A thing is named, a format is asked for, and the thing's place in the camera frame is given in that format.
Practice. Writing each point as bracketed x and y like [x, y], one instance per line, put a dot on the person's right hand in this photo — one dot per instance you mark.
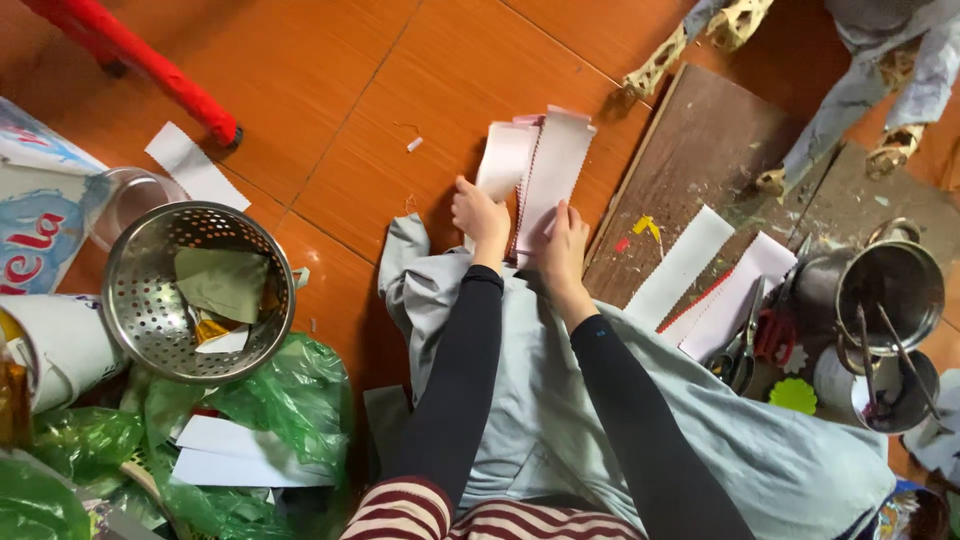
[562, 244]

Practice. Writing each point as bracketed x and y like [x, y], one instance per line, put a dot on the brown wooden board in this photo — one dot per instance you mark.
[720, 172]

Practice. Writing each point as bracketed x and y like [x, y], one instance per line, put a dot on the white paper cup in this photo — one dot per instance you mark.
[64, 349]

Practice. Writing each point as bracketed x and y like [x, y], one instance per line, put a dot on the woven beige sandal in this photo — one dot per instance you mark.
[701, 45]
[892, 150]

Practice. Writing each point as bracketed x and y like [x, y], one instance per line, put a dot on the red pinking shears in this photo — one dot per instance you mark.
[775, 337]

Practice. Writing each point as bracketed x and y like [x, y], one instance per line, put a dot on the printed blue white bag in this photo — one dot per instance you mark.
[37, 217]

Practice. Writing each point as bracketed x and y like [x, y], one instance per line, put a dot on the stack of pink-edged fabric swatches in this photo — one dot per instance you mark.
[536, 176]

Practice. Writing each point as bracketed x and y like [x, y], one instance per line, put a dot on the white paper sheets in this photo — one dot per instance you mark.
[240, 454]

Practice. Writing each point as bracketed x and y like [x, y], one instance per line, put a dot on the red-edged white fabric swatch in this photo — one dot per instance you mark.
[739, 300]

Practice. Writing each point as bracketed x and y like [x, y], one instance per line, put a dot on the perforated steel colander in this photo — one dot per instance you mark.
[150, 315]

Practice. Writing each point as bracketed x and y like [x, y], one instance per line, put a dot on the grey-blue cloth garment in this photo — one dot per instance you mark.
[600, 420]

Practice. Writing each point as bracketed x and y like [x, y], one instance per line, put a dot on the person's left hand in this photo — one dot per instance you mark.
[480, 217]

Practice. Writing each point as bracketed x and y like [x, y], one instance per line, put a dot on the olive green fabric piece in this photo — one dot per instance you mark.
[221, 281]

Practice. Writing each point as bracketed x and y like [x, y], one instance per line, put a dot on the green plastic bag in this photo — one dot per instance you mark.
[225, 450]

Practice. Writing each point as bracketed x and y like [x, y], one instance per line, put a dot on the yellow paper scrap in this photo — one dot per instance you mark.
[646, 226]

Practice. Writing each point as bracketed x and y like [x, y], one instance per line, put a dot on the red striped clothing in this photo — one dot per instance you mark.
[480, 517]

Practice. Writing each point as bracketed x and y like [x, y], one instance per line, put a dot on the person's left fingers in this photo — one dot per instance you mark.
[463, 196]

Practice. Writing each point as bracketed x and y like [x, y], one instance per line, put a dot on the white paper strip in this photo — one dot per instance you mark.
[196, 168]

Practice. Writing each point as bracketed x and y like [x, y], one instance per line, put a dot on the gold foil piece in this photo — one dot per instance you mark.
[210, 330]

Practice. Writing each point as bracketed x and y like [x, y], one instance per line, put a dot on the steel scissors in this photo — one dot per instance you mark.
[744, 352]

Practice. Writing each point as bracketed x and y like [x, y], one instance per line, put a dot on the clear plastic cup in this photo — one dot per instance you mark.
[124, 206]

